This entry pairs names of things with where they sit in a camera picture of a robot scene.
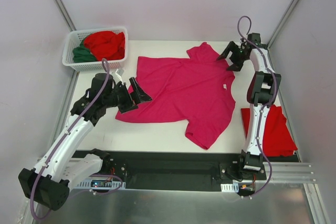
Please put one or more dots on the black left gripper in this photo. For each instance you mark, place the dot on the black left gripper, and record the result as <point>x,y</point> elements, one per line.
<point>128,98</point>

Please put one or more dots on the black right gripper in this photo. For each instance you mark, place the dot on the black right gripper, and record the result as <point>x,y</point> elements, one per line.
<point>238,56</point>

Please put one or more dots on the pink t shirt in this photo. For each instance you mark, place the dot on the pink t shirt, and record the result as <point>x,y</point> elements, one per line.
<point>196,89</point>

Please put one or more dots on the white perforated plastic basket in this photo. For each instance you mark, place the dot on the white perforated plastic basket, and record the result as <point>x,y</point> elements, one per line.
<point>73,40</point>

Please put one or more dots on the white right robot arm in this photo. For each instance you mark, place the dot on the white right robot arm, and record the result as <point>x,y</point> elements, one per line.
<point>261,95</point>

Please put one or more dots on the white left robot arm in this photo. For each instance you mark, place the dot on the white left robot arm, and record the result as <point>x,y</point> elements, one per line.
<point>50,181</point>

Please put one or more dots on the red t shirt in basket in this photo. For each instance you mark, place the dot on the red t shirt in basket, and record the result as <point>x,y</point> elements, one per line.
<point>106,44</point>

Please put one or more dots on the green t shirt in basket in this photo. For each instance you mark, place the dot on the green t shirt in basket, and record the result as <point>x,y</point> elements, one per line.
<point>81,54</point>

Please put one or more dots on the folded red t shirt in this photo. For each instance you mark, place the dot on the folded red t shirt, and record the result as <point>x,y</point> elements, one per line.
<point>277,140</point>

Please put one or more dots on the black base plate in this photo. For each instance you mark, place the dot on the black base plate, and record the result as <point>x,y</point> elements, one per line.
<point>177,171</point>

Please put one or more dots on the right aluminium frame post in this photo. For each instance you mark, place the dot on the right aluminium frame post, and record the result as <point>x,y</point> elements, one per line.
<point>288,12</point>

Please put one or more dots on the aluminium frame post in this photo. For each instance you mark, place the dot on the aluminium frame post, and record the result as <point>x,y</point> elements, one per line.
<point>65,15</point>
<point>288,12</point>

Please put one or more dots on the left aluminium frame post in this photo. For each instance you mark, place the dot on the left aluminium frame post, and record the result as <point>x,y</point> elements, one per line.
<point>65,15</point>

